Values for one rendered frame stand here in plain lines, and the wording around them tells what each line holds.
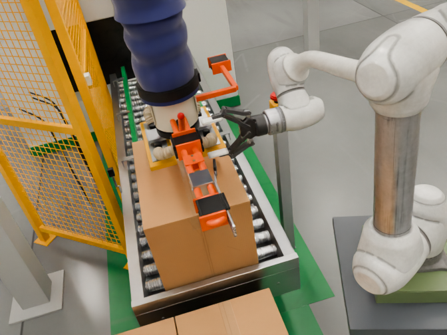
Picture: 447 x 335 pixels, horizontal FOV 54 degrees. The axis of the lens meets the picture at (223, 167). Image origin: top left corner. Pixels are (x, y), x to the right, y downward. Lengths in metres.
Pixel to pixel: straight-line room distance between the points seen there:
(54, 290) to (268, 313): 1.51
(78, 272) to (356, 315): 1.88
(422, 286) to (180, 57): 1.08
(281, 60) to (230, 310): 0.97
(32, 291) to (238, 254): 1.38
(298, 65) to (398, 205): 0.56
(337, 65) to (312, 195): 1.79
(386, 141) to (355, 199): 1.94
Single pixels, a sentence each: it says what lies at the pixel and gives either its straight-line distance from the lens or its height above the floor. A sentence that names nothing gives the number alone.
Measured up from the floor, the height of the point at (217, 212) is 1.24.
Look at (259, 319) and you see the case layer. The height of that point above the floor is 0.54.
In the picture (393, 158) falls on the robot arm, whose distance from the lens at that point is 1.11.
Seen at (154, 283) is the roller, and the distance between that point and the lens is 1.96.
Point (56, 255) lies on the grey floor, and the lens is 3.11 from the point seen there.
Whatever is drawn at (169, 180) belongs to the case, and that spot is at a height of 0.95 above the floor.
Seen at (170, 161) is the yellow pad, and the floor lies 1.11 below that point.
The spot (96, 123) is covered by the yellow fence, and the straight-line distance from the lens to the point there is 2.71.
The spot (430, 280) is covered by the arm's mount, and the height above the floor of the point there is 0.81.
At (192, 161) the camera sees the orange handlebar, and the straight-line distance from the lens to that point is 1.36.
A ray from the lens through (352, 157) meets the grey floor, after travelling 3.36.
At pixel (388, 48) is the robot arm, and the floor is 1.64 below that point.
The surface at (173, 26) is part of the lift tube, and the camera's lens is 1.47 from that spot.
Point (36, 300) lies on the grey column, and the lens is 2.84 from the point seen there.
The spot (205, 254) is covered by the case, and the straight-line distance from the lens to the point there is 1.75.
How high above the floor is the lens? 2.03
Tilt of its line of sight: 37 degrees down
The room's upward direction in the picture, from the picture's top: 10 degrees counter-clockwise
